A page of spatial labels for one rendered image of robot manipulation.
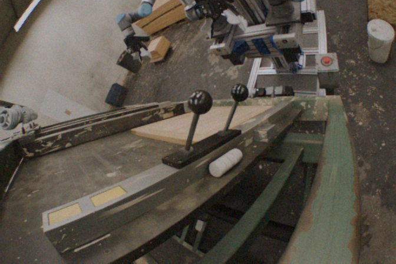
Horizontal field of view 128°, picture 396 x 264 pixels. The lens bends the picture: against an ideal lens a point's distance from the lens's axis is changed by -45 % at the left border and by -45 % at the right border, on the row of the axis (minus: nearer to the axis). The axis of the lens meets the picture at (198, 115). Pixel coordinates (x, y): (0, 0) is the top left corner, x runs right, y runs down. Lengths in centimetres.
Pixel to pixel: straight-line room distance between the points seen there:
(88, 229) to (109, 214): 4
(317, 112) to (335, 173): 69
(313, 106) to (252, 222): 70
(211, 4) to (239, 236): 56
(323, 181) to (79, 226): 29
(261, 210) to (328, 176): 15
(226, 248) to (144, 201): 13
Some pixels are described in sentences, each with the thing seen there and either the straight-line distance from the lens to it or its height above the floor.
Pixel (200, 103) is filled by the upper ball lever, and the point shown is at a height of 153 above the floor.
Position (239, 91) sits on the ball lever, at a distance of 34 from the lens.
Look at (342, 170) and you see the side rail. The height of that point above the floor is 145.
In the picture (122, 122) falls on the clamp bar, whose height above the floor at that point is 136.
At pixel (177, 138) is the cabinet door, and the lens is 54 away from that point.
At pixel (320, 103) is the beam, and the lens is 90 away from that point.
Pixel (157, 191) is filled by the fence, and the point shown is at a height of 153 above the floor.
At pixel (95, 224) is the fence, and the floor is 161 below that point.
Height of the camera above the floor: 170
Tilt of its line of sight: 42 degrees down
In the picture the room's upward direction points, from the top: 58 degrees counter-clockwise
